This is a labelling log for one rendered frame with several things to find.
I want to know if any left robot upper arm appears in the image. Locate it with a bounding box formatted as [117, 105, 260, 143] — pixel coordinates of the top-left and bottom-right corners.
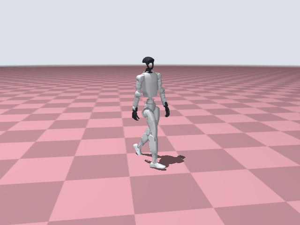
[157, 73, 165, 93]

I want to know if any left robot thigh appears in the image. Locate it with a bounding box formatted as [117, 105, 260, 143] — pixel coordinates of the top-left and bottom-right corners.
[145, 106, 160, 135]

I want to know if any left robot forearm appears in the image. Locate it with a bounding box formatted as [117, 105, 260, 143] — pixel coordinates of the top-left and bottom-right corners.
[160, 91, 167, 106]

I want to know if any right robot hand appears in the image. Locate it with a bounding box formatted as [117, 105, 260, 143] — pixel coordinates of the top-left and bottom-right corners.
[132, 107, 139, 120]

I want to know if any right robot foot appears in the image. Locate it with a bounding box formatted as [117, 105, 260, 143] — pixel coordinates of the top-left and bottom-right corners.
[150, 162, 166, 169]

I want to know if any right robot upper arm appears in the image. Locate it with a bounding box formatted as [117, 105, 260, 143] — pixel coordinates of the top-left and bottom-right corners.
[136, 75, 145, 97]

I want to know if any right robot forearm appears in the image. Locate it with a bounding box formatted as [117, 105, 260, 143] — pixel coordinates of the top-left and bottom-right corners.
[132, 92, 140, 110]

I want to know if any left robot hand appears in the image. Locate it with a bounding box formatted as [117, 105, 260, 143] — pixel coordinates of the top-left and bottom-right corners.
[164, 102, 170, 117]

